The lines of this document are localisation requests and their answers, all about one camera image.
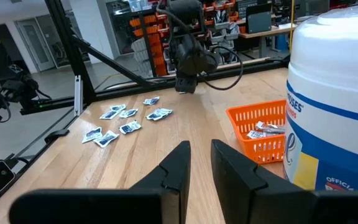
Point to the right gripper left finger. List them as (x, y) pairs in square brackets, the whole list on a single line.
[(166, 186)]

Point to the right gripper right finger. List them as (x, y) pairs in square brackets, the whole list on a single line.
[(238, 186)]

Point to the antiseptic towelette packet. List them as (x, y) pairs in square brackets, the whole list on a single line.
[(182, 92), (108, 114), (117, 107), (153, 116), (130, 127), (151, 100), (128, 113), (91, 134), (106, 138), (166, 111)]

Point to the Lysol wipes canister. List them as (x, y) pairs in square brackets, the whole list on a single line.
[(331, 93)]

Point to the orange plastic basket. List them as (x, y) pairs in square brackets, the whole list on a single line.
[(261, 155)]

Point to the shelving rack orange bins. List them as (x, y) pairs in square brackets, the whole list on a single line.
[(154, 37)]

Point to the white stacked storage bins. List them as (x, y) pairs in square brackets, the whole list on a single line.
[(141, 53)]

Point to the grey laptop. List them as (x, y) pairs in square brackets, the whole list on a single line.
[(258, 20)]

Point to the wooden desk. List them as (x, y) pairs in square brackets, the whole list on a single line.
[(266, 31)]

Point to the white square column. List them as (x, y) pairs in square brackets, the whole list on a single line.
[(89, 25)]

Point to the black table clamp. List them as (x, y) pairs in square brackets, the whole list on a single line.
[(56, 134)]

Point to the silver aluminium bar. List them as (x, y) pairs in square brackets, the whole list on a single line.
[(77, 95)]

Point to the grey glass door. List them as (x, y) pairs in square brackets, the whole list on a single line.
[(36, 43)]

